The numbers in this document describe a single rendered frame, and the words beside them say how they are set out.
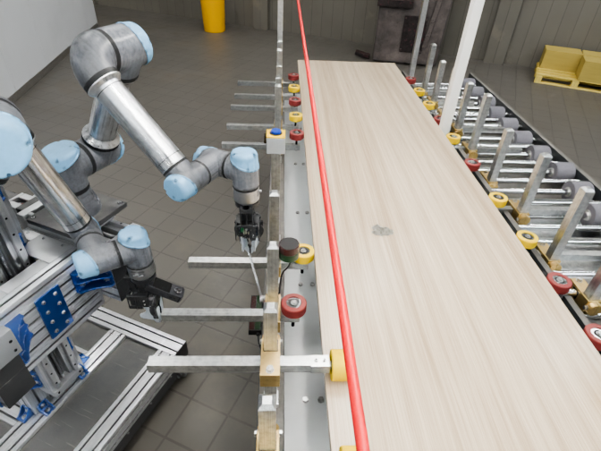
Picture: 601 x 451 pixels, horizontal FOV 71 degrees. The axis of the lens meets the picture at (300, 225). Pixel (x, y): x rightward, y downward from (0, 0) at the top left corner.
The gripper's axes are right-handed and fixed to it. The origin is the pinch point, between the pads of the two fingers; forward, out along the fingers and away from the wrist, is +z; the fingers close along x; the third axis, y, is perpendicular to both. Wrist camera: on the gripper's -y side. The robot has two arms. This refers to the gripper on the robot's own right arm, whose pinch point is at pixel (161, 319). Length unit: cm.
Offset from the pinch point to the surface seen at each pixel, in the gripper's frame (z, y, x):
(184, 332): 83, 14, -61
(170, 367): -12.8, -10.4, 26.5
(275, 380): -12.1, -37.0, 30.1
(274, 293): -9.6, -36.0, -2.2
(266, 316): -27.7, -34.7, 22.8
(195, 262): -2.9, -7.2, -23.5
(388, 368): -7, -68, 23
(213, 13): 50, 86, -740
